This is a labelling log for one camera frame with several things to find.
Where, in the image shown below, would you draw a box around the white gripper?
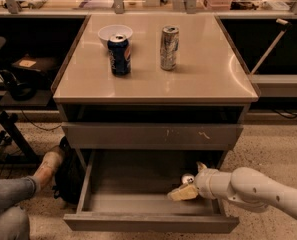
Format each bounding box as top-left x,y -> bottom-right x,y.
167,161 -> 235,201

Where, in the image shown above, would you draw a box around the orange soda can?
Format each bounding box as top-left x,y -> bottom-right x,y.
181,173 -> 195,184

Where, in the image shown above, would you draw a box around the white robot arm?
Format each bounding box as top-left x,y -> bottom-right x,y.
167,162 -> 297,220

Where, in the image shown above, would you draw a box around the open middle drawer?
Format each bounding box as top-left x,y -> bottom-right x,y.
64,150 -> 239,233

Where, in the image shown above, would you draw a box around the grey drawer cabinet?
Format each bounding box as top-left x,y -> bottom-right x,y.
51,13 -> 261,172

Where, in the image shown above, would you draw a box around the closed upper drawer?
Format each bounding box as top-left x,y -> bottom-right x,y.
62,122 -> 243,150

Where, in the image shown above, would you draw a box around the silver tall can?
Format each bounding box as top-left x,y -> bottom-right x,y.
160,25 -> 179,70

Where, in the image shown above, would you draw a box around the blue Pepsi can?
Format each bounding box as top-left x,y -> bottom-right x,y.
107,34 -> 131,76

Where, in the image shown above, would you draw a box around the black backpack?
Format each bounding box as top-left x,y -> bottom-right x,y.
52,137 -> 85,205

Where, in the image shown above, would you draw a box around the tan shoe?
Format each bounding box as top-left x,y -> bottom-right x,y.
33,146 -> 65,189

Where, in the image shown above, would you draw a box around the white bowl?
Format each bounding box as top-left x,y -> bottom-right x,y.
98,25 -> 133,47

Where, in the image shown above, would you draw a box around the person leg in jeans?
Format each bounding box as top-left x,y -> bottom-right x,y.
0,176 -> 41,240

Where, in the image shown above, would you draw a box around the black headphones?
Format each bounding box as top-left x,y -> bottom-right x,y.
0,70 -> 36,101

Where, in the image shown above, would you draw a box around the dark box with label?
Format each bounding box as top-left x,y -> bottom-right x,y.
11,54 -> 60,73

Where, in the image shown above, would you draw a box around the white stick with handle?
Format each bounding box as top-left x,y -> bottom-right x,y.
250,18 -> 292,75

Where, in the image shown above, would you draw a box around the black stand frame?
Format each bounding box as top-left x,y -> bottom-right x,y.
0,111 -> 40,165

